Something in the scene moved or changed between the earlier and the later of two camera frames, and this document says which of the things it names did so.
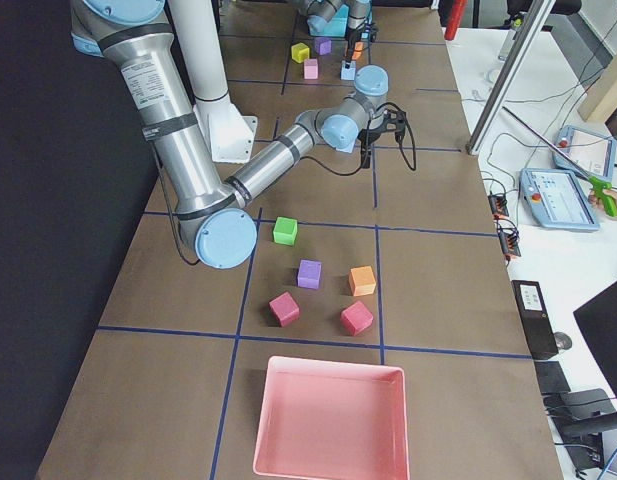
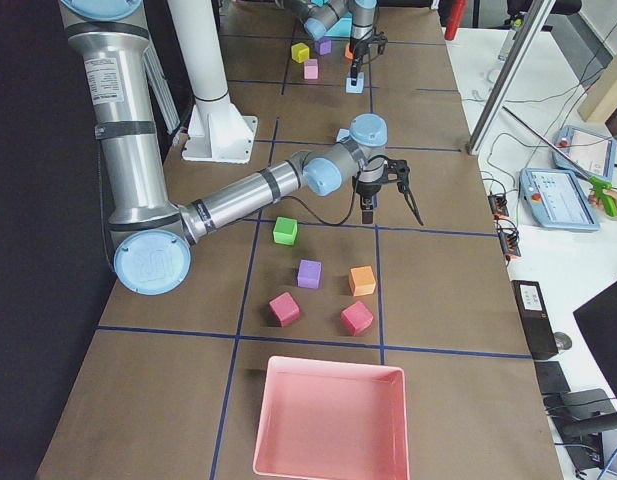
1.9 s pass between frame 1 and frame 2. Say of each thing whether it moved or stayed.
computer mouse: stayed
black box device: stayed
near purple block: stayed
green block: stayed
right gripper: moved
